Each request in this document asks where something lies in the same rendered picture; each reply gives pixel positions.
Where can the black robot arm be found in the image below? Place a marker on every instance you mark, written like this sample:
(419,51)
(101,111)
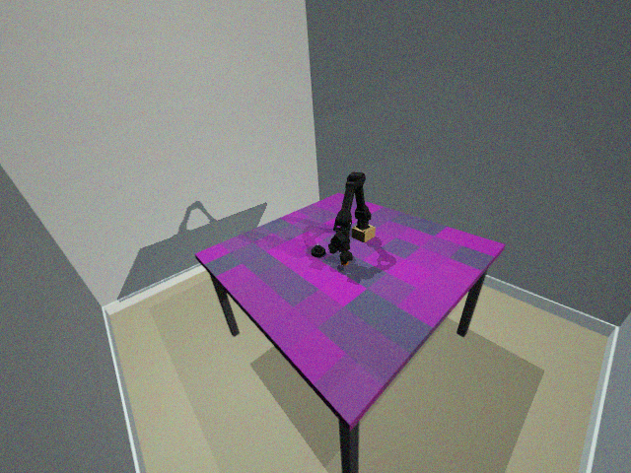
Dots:
(354,184)

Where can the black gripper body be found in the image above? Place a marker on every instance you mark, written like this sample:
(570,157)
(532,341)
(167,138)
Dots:
(346,255)

